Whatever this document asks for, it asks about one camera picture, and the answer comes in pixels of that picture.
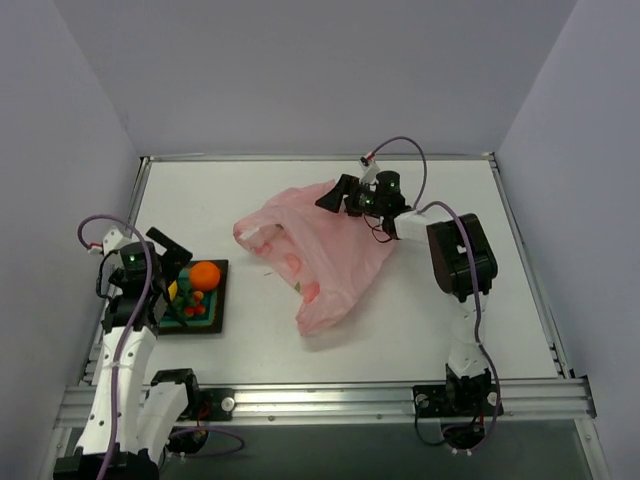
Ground red orange fake fruit bunch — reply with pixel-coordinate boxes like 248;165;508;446
173;287;206;318

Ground pink plastic bag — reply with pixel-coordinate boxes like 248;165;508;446
233;181;395;336

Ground yellow fake fruit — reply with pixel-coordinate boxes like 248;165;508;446
167;281;179;302

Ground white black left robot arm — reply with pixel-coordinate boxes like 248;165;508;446
53;228;199;479

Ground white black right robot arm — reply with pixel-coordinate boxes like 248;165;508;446
315;171;499;418

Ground green square ceramic plate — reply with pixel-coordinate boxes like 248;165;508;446
159;260;229;336

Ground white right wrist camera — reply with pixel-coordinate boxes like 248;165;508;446
359;152;380;184

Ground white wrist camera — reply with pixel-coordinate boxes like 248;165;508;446
359;152;380;184
87;227;132;256

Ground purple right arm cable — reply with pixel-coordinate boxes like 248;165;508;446
369;134;501;446

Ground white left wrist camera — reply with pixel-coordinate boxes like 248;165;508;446
87;227;132;256

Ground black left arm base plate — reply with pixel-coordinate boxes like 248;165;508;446
192;387;236;422

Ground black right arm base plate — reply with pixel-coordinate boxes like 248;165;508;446
412;383;497;418

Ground aluminium front rail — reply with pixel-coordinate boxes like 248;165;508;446
53;377;597;429

